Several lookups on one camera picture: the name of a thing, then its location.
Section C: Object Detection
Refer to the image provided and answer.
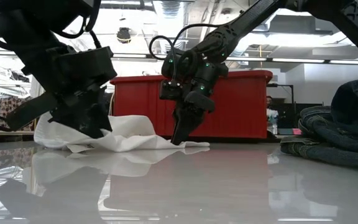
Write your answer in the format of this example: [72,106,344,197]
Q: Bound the red plastic laundry bin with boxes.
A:
[109,70,273,140]

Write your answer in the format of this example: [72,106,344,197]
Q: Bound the white table mat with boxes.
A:
[0,139,358,224]

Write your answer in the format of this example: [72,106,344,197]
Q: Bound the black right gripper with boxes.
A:
[161,49,229,146]

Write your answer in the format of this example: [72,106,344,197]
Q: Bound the dark blue denim jeans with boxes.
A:
[280,77,358,174]

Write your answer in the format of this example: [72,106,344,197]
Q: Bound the black right camera cable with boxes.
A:
[149,23,229,82]

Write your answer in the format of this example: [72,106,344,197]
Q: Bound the long ceiling light bar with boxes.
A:
[0,49,358,66]

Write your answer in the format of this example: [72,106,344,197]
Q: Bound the brown floral hanging fabric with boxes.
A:
[0,96,35,131]

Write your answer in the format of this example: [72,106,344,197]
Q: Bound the silver ventilation duct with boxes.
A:
[152,0,188,55]

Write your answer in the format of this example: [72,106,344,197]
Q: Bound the person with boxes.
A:
[265,95,280,136]

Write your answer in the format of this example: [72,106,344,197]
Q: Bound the plain white garment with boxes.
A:
[33,111,211,154]

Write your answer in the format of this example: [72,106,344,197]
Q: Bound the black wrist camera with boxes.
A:
[55,45,118,91]
[158,79,185,101]

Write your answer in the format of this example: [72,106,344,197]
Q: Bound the black background monitor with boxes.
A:
[277,102,333,129]

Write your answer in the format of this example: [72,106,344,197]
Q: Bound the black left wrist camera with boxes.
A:
[55,45,118,91]

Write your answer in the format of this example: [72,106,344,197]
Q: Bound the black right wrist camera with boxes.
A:
[158,79,185,101]

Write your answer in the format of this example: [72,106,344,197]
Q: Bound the black ceiling dome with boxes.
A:
[116,27,132,44]

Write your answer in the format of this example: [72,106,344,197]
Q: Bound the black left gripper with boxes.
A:
[4,46,113,139]

